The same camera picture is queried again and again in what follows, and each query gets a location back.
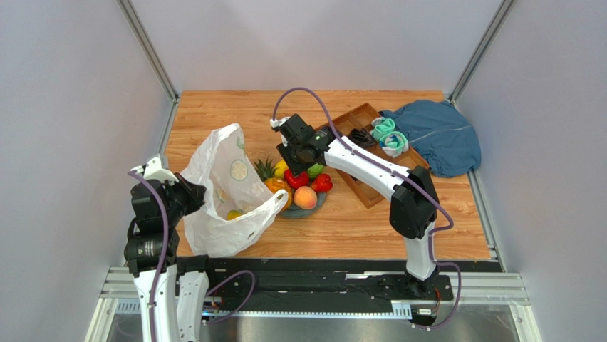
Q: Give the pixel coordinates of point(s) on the green custard apple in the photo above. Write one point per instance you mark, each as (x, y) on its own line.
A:
(314, 171)

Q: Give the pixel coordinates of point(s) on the black rolled sock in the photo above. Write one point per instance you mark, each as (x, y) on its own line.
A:
(362, 138)

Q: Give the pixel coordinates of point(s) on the peach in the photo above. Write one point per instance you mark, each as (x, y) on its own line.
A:
(305, 198)

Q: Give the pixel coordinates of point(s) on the red bell pepper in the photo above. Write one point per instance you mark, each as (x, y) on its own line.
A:
(296, 181)
(323, 183)

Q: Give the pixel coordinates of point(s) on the white teal rolled sock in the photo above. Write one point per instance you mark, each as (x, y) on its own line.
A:
(394, 144)

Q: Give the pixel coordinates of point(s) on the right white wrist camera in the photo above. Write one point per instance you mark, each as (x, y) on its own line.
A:
(275, 126)

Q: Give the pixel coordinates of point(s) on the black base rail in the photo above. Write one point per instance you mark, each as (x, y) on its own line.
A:
(315, 286)

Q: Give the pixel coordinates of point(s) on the left aluminium frame post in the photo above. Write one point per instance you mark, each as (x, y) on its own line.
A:
(137, 26)

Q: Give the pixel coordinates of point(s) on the yellow green papaya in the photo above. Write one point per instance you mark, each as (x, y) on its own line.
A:
(233, 214)

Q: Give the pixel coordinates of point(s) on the wooden compartment tray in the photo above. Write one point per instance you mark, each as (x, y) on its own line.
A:
(361, 117)

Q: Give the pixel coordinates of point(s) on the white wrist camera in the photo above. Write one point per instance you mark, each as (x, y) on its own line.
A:
(275, 126)
(156, 168)

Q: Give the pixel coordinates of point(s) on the right aluminium frame post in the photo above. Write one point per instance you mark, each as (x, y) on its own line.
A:
(500, 16)

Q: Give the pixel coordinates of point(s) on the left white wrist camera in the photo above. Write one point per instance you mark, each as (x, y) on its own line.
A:
(156, 168)

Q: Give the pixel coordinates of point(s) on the grey plate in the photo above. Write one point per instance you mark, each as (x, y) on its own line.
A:
(295, 212)

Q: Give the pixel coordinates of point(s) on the mint green rolled sock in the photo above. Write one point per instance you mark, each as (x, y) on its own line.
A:
(382, 127)

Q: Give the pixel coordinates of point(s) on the yellow mango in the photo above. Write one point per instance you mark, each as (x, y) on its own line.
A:
(279, 169)

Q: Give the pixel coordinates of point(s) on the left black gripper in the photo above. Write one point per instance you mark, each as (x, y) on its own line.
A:
(194, 193)

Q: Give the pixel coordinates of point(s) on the aluminium frame post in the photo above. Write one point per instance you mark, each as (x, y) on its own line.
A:
(137, 26)
(500, 16)

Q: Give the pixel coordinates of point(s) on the white plastic bag lemon print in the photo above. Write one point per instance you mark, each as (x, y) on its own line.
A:
(222, 166)

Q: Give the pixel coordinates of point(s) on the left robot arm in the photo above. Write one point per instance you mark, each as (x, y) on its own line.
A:
(170, 289)

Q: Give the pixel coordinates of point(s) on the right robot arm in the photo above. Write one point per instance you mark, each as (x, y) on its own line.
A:
(411, 193)

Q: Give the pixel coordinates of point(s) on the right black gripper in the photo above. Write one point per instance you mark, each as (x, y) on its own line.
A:
(294, 154)

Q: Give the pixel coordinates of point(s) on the blue garment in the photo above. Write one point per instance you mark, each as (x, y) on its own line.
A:
(440, 134)

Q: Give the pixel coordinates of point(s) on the pineapple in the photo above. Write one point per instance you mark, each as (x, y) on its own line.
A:
(267, 171)

